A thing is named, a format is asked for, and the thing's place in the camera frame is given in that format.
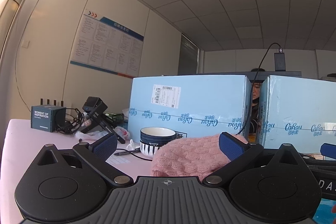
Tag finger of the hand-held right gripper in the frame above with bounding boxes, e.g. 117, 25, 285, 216
299, 143, 336, 174

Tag light blue carton with label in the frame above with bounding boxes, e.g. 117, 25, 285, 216
127, 75, 253, 140

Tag tangled black cables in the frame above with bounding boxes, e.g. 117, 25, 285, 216
56, 107, 85, 135

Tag black power adapter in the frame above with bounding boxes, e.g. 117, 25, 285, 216
274, 49, 286, 72

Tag wall poster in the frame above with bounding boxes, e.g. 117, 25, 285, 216
70, 9, 145, 79

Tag black pen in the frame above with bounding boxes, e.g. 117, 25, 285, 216
114, 148, 141, 156

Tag dark box with antennas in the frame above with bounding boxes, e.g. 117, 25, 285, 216
31, 98, 67, 133

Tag green packet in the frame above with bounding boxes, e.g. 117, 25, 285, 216
104, 112, 124, 123

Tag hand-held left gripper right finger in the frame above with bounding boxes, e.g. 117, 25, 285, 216
204, 132, 311, 188

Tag pink knitted sweater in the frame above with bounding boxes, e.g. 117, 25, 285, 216
150, 134, 248, 180

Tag white plastic bag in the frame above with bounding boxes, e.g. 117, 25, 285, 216
75, 126, 131, 141

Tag black adapter cable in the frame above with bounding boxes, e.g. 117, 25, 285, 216
236, 43, 282, 137

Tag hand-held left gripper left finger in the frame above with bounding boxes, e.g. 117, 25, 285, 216
36, 132, 133, 188

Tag white standing air conditioner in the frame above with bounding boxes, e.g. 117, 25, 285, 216
0, 0, 32, 83

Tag crumpled white tissue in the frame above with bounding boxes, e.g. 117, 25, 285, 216
126, 139, 140, 151

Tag white paper sheet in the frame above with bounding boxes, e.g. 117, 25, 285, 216
105, 155, 133, 165

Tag black camera device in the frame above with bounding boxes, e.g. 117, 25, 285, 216
79, 96, 126, 144

